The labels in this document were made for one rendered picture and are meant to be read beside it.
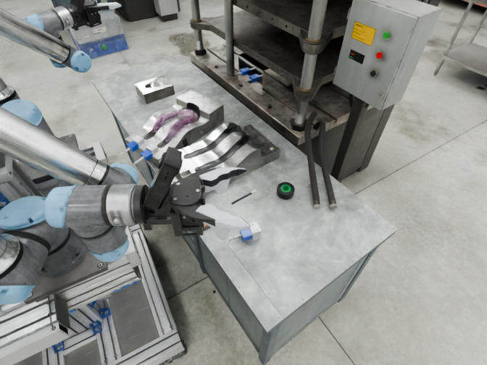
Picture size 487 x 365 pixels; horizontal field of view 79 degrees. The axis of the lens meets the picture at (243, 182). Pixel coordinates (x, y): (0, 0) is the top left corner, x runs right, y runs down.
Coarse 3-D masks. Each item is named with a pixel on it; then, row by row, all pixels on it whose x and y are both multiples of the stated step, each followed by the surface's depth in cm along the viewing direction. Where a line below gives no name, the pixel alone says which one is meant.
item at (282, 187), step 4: (280, 184) 138; (284, 184) 138; (288, 184) 138; (280, 188) 136; (284, 188) 139; (288, 188) 137; (292, 188) 136; (280, 192) 135; (284, 192) 135; (288, 192) 135; (292, 192) 135; (280, 196) 136; (284, 196) 135; (288, 196) 135; (292, 196) 137
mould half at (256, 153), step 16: (224, 128) 150; (208, 144) 149; (224, 144) 145; (256, 144) 142; (272, 144) 153; (192, 160) 141; (208, 160) 141; (240, 160) 138; (256, 160) 144; (272, 160) 153; (176, 176) 144; (240, 176) 144; (208, 192) 137
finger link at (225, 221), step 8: (200, 208) 50; (208, 208) 50; (216, 208) 50; (208, 216) 48; (216, 216) 48; (224, 216) 48; (232, 216) 48; (208, 224) 51; (216, 224) 48; (224, 224) 48; (232, 224) 48; (240, 224) 48; (248, 224) 48; (216, 232) 51; (224, 232) 50
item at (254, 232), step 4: (252, 224) 121; (256, 224) 121; (252, 228) 119; (256, 228) 119; (240, 232) 121; (244, 232) 120; (248, 232) 120; (252, 232) 118; (256, 232) 118; (260, 232) 119; (236, 236) 119; (240, 236) 120; (244, 236) 118; (248, 236) 119; (252, 236) 120; (256, 236) 120; (260, 236) 122; (244, 240) 120
